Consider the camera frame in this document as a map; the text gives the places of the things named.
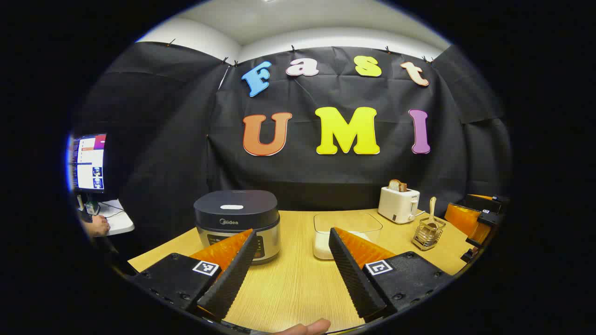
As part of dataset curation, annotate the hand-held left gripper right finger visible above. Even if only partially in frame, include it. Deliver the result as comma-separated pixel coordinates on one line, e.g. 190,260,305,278
328,227,456,323

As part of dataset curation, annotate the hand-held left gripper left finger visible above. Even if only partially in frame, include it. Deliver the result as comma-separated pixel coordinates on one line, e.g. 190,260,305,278
126,228,258,322

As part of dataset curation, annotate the wooden spoon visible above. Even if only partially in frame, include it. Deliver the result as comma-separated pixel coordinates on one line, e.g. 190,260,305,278
427,196,439,231

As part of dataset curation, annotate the metal wire chopstick holder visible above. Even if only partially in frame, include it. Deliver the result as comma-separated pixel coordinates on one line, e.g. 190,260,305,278
412,218,446,251

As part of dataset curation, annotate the white rice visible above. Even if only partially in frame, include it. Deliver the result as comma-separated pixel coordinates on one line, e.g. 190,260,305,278
314,231,373,260

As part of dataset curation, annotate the dark grey rice cooker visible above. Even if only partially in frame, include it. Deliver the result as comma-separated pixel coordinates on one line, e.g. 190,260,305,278
193,189,281,265

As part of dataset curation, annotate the clear plastic container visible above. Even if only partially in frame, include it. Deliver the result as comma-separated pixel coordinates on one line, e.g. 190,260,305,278
313,213,383,260

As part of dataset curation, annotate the white toaster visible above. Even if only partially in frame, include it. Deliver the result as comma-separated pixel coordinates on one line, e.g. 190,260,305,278
378,186,420,224

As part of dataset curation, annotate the black backdrop cloth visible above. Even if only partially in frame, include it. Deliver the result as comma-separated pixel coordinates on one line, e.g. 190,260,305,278
70,41,513,261

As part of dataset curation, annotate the white side desk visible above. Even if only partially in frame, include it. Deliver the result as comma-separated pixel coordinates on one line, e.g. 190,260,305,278
95,199,135,236

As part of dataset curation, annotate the computer monitor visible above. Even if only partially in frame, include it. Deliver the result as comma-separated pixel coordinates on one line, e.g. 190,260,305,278
69,134,108,194

